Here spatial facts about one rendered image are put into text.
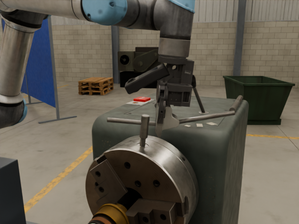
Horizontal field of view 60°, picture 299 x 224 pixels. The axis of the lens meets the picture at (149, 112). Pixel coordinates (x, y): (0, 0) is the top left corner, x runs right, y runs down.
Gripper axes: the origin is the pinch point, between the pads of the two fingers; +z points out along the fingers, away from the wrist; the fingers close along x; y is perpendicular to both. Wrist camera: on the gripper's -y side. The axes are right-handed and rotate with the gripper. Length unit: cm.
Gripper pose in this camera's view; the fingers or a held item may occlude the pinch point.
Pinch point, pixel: (156, 132)
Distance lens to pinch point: 69.6
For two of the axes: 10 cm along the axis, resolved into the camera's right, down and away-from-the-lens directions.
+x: -0.3, -2.9, 9.6
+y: 10.0, 0.7, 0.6
